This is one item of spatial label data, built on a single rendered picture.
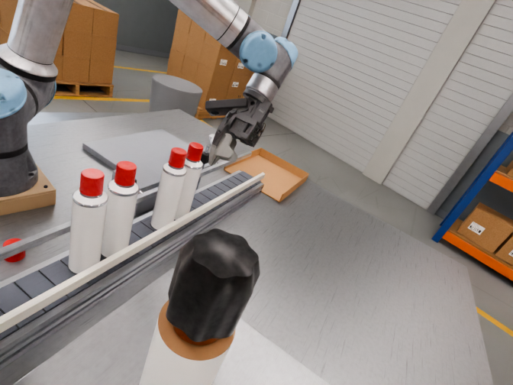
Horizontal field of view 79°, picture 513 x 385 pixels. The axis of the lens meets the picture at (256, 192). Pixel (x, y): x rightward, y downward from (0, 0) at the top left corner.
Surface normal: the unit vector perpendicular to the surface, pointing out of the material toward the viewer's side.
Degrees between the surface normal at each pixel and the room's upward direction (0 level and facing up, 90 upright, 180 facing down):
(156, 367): 90
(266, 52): 93
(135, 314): 0
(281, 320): 0
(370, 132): 90
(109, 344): 0
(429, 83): 90
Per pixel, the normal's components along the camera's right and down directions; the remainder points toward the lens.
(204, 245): 0.04, -0.84
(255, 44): 0.18, 0.59
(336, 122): -0.61, 0.19
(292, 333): 0.33, -0.82
